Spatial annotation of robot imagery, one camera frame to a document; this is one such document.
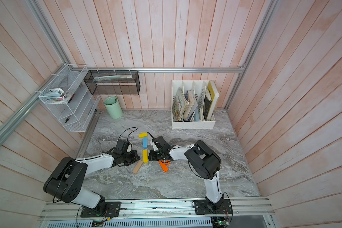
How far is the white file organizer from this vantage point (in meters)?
1.00

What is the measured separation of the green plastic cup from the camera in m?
1.08

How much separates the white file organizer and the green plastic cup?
0.43 meters
